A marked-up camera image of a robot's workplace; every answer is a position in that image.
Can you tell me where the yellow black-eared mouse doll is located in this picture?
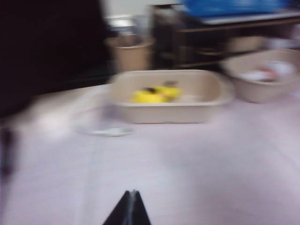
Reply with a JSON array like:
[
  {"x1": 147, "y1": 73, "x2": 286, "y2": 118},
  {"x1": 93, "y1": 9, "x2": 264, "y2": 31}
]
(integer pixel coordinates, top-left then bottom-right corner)
[{"x1": 143, "y1": 85, "x2": 183, "y2": 102}]

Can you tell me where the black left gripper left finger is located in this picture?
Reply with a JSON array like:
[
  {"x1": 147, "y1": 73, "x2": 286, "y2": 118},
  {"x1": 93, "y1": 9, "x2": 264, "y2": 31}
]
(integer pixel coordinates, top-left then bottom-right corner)
[{"x1": 102, "y1": 190, "x2": 132, "y2": 225}]

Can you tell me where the blue wet wipes pack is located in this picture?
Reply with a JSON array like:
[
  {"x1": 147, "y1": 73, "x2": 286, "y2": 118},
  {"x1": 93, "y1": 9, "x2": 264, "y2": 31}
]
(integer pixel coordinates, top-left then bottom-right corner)
[{"x1": 180, "y1": 0, "x2": 282, "y2": 17}]

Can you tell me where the beige paper cup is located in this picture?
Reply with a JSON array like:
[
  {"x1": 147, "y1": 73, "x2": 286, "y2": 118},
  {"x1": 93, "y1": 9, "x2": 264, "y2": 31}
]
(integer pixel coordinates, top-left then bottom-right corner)
[{"x1": 106, "y1": 34, "x2": 155, "y2": 74}]

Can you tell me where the white plug charger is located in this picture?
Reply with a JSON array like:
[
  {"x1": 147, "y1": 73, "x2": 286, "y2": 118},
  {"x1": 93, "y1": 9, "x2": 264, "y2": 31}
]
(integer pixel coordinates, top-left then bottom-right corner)
[{"x1": 105, "y1": 15, "x2": 136, "y2": 36}]

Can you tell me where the white round-head orange-scarf doll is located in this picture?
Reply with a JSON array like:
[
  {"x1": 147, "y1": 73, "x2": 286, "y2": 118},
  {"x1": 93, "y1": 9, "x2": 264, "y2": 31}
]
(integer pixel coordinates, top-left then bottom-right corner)
[{"x1": 255, "y1": 61, "x2": 299, "y2": 83}]

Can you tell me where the beige paper box with stain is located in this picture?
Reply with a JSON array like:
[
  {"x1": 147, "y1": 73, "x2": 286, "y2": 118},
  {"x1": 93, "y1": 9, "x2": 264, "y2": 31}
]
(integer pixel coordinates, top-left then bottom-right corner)
[{"x1": 109, "y1": 69, "x2": 232, "y2": 125}]

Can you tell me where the black computer monitor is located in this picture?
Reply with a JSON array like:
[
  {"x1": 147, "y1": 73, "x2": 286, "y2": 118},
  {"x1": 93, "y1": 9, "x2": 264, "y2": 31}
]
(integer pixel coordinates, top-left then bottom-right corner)
[{"x1": 0, "y1": 0, "x2": 113, "y2": 120}]

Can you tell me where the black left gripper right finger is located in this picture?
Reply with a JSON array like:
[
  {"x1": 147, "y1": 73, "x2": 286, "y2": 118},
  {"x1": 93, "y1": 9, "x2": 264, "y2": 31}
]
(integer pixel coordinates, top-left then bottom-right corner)
[{"x1": 130, "y1": 190, "x2": 152, "y2": 225}]

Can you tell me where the black wooden desk shelf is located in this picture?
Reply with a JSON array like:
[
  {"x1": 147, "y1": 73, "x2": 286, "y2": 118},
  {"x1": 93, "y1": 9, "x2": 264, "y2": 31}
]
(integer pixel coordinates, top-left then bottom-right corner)
[{"x1": 149, "y1": 4, "x2": 300, "y2": 69}]

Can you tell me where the white desk partition panel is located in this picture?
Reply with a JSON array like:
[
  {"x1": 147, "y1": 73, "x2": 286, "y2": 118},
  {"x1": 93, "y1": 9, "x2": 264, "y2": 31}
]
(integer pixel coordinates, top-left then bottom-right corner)
[{"x1": 102, "y1": 0, "x2": 156, "y2": 24}]

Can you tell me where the white USB cable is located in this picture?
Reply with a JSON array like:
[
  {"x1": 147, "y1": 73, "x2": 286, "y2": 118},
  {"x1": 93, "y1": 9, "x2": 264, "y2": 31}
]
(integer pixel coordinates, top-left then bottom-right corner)
[{"x1": 73, "y1": 93, "x2": 135, "y2": 137}]

